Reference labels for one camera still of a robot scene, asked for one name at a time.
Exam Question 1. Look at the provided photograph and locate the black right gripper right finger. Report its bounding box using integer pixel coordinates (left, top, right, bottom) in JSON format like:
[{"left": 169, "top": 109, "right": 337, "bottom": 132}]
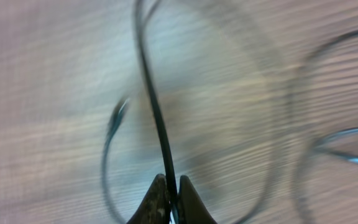
[{"left": 178, "top": 175, "right": 217, "bottom": 224}]

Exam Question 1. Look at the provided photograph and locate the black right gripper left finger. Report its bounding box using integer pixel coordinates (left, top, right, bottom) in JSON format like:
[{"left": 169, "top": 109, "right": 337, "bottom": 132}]
[{"left": 127, "top": 174, "right": 170, "bottom": 224}]

